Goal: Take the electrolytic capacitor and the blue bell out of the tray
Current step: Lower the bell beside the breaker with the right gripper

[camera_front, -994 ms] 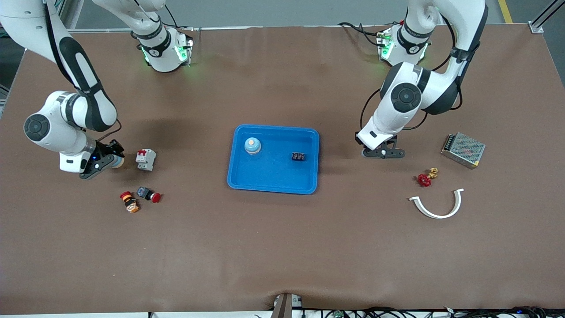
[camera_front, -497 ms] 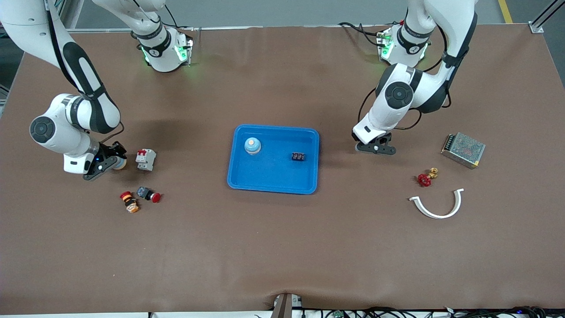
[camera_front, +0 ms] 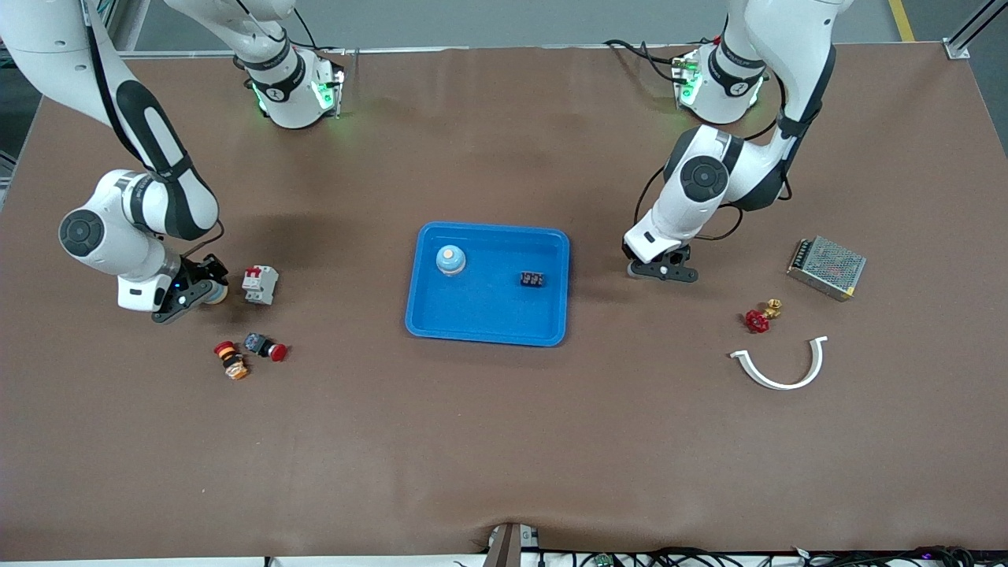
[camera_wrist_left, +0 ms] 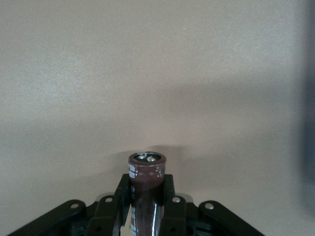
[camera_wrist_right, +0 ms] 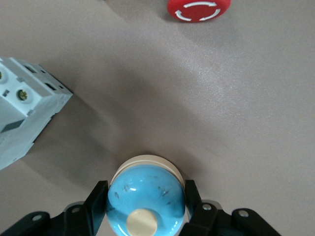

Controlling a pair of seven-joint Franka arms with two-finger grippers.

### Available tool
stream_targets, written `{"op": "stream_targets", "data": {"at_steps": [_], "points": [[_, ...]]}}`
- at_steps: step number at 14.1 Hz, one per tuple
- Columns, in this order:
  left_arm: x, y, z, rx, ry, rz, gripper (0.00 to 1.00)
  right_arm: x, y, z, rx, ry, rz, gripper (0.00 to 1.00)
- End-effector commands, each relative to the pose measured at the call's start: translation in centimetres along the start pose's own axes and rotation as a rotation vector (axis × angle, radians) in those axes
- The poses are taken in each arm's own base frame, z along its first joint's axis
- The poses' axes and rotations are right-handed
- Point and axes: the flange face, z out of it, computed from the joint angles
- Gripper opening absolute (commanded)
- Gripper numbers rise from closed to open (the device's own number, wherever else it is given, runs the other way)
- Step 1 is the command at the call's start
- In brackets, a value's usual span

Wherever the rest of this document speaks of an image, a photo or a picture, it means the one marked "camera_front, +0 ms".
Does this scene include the white circuit breaker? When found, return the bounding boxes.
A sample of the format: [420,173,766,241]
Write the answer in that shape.
[241,265,280,306]

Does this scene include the red orange push button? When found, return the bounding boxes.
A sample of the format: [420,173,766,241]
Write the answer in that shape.
[213,340,250,381]

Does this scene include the red mushroom button black body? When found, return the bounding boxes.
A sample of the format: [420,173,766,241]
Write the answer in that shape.
[243,332,288,363]

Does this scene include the metal mesh power supply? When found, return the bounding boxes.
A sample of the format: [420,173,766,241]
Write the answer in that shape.
[786,235,868,302]

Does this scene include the white curved plastic clamp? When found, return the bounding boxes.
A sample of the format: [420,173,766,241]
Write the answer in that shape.
[728,335,829,391]

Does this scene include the blue plastic tray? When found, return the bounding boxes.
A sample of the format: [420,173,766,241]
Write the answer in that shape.
[405,221,570,348]

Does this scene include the red handle brass valve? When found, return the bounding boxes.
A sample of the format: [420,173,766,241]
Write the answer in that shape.
[744,298,784,335]

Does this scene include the black left base cables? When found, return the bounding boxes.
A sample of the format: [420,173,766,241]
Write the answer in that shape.
[604,38,694,83]

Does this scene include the black base cables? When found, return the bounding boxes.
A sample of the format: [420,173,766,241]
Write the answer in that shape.
[268,6,347,56]
[604,38,694,83]

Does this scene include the black right base cables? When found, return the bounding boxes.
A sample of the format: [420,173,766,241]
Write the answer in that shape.
[268,6,347,56]

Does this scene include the brown camera mount bracket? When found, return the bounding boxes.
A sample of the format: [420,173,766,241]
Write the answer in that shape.
[482,521,541,567]

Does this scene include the aluminium frame post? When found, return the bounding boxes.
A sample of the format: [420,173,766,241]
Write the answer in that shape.
[945,0,1008,60]

